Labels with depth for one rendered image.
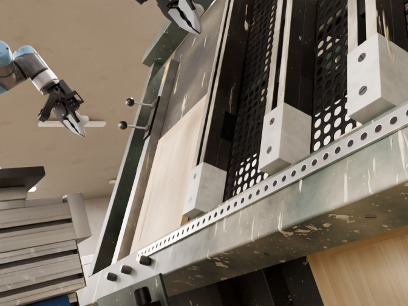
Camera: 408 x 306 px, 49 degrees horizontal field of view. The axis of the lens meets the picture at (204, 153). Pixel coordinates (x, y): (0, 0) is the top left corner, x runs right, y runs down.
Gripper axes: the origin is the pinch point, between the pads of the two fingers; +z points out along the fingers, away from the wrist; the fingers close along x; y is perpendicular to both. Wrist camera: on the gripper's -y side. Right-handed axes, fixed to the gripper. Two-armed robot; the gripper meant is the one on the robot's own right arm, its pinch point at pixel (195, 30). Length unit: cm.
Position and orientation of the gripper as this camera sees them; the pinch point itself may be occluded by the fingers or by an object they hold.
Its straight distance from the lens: 110.3
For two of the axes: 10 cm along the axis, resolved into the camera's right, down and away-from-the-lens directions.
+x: -6.1, 3.9, 6.9
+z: 6.0, 8.0, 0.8
